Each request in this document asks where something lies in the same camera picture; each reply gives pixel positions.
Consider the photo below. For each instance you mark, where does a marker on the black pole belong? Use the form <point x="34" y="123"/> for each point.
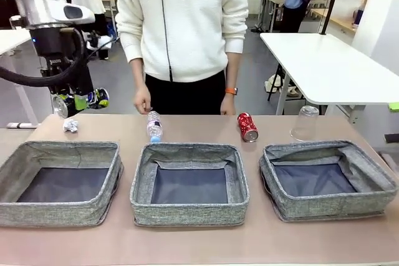
<point x="330" y="4"/>

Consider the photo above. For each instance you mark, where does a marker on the white paper ball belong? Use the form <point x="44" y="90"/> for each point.
<point x="71" y="126"/>

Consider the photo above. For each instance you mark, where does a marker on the grey fabric basket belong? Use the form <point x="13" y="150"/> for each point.
<point x="187" y="213"/>
<point x="327" y="207"/>
<point x="46" y="213"/>

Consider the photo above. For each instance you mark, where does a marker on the person in white sweater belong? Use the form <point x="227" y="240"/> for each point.
<point x="193" y="29"/>

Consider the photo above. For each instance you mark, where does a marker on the clear plastic cup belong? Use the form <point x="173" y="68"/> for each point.
<point x="305" y="124"/>

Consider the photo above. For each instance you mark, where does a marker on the person's left forearm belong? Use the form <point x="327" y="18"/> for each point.
<point x="232" y="69"/>

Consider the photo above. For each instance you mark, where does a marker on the red soda can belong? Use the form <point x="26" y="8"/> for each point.
<point x="247" y="126"/>

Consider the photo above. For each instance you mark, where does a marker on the orange wristwatch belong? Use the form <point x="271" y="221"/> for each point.
<point x="231" y="90"/>

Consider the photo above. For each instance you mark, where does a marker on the beige slippers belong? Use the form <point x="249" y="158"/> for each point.
<point x="293" y="92"/>

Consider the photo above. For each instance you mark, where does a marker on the crushed black green can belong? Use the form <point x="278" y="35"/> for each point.
<point x="98" y="97"/>

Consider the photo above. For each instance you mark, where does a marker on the person's left hand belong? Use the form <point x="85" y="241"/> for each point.
<point x="228" y="105"/>

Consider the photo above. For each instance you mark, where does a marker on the clear plastic water bottle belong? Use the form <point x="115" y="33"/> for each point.
<point x="155" y="126"/>

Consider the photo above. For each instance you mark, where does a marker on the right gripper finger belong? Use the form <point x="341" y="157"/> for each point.
<point x="394" y="106"/>
<point x="392" y="138"/>

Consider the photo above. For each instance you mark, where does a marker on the person's right hand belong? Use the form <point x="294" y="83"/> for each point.
<point x="142" y="99"/>

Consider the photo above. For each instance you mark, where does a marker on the wooden desk with white legs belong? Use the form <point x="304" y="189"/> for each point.
<point x="107" y="1"/>

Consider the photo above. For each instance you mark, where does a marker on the beige bag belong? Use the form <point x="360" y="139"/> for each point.
<point x="272" y="84"/>

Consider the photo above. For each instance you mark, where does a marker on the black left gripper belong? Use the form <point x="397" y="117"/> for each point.
<point x="59" y="48"/>

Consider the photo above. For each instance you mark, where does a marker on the person's right forearm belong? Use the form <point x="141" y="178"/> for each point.
<point x="138" y="73"/>

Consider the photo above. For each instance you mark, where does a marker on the light wooden table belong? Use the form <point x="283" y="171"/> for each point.
<point x="336" y="18"/>

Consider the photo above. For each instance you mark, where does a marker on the large white table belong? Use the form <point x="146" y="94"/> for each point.
<point x="327" y="66"/>

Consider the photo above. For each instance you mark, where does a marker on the dark blue bottle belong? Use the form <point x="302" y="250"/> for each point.
<point x="358" y="18"/>

